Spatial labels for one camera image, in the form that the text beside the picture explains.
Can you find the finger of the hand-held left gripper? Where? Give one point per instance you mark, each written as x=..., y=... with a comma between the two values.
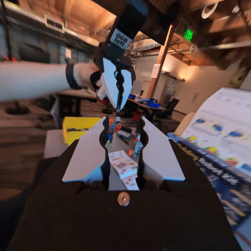
x=127, y=82
x=108, y=78

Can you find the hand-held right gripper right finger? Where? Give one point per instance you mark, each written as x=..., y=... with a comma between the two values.
x=160, y=156

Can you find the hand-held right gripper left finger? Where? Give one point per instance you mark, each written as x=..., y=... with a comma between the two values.
x=86, y=156

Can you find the black connector pin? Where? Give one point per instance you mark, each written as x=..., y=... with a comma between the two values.
x=118, y=112

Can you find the grey perforated beam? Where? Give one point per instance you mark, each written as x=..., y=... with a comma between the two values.
x=113, y=127

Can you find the orange gear wheel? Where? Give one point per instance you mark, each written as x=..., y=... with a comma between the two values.
x=117, y=128

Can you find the person's left forearm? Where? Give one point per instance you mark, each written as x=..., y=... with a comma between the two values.
x=29, y=80

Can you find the grey desk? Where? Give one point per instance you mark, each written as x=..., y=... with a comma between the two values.
x=115, y=180

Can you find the person's left hand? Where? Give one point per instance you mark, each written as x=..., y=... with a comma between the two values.
x=84, y=76

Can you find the blue storage bin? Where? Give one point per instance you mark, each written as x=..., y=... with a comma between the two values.
x=131, y=96
x=153, y=104

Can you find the grey robot chassis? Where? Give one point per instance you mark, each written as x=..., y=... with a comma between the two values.
x=137, y=147

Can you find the wooden back table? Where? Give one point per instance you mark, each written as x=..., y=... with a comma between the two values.
x=141, y=104

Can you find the white paper notice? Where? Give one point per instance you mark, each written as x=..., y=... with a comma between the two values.
x=155, y=71

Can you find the grey side table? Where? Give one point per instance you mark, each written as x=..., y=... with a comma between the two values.
x=78, y=94

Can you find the yellow storage bin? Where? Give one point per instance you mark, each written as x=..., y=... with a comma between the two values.
x=82, y=122

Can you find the red storage crate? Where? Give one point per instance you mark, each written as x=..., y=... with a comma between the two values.
x=136, y=116

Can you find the white instruction booklet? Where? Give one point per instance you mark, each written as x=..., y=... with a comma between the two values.
x=121, y=162

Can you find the grey battery box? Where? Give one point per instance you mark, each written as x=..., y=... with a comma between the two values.
x=124, y=134

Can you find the black office chair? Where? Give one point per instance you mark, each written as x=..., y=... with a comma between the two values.
x=168, y=107

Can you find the blue robot kit box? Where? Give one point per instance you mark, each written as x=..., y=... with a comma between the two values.
x=215, y=172

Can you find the green exit sign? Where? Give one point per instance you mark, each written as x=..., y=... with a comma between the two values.
x=188, y=35

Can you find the black round-base stand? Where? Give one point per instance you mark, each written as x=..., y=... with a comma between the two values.
x=17, y=110

